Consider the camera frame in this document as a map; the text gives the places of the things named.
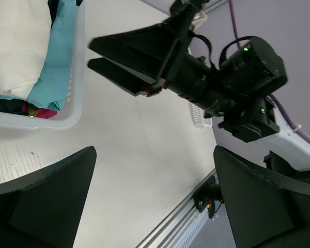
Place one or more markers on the white perforated utensil tray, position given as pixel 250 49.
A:
pixel 198 118

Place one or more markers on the white tray of rolled napkins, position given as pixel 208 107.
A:
pixel 42 51

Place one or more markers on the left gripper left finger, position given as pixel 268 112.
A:
pixel 44 208

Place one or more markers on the aluminium mounting rail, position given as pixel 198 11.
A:
pixel 161 234

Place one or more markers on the white slotted cable duct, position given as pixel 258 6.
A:
pixel 186 232

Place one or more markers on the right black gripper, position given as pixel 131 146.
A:
pixel 131 59

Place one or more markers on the white paper napkin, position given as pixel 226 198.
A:
pixel 18 46

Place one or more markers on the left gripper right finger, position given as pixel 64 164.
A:
pixel 264 208

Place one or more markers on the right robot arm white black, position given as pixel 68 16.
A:
pixel 239 88

